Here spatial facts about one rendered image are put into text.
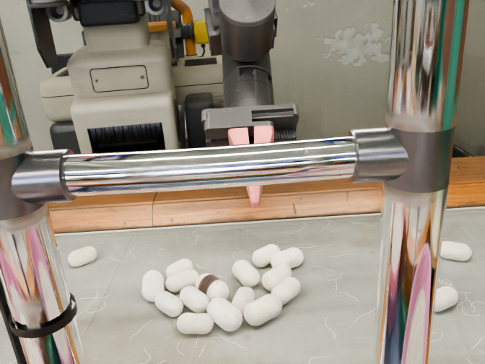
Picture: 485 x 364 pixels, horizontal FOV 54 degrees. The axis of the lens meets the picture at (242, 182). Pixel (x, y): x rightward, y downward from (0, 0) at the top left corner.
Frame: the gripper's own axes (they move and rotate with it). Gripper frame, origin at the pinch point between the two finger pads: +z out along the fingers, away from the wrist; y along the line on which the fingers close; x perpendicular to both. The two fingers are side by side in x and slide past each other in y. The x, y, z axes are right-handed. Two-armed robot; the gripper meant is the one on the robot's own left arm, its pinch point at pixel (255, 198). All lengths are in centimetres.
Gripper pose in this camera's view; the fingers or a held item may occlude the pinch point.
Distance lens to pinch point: 48.3
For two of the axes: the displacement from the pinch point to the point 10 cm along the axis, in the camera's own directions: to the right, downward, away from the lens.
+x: 0.4, 4.4, 9.0
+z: 0.5, 9.0, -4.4
